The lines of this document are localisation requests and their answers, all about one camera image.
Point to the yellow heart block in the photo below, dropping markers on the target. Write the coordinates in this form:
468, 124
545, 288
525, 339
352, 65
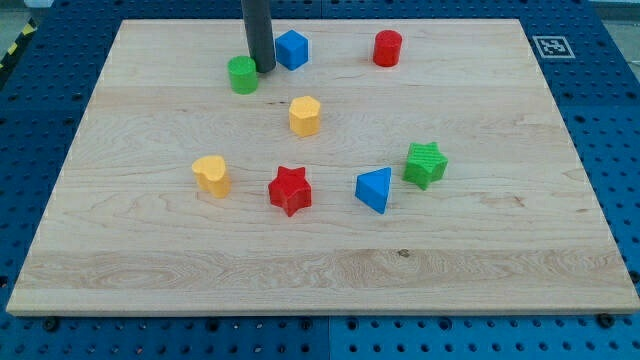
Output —
211, 175

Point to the red cylinder block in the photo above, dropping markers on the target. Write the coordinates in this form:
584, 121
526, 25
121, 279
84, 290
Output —
387, 48

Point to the black yellow hazard tape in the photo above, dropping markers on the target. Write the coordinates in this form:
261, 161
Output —
18, 46

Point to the light wooden board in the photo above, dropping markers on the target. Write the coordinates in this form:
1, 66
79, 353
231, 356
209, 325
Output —
512, 227

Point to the green cylinder block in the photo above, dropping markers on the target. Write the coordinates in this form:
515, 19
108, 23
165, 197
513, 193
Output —
242, 74

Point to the red star block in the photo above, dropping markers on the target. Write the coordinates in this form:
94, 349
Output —
290, 190

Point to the blue triangle block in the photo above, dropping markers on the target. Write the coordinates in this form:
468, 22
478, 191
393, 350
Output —
373, 188

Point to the blue cube block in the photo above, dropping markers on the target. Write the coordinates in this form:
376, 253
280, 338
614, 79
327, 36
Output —
292, 50

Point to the green star block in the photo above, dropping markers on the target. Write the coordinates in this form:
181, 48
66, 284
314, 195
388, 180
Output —
424, 164

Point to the yellow hexagon block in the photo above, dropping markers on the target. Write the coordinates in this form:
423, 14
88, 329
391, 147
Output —
305, 116

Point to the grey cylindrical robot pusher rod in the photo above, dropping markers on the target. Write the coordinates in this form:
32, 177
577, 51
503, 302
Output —
258, 29

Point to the white fiducial marker tag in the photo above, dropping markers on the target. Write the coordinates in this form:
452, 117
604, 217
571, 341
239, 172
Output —
553, 47

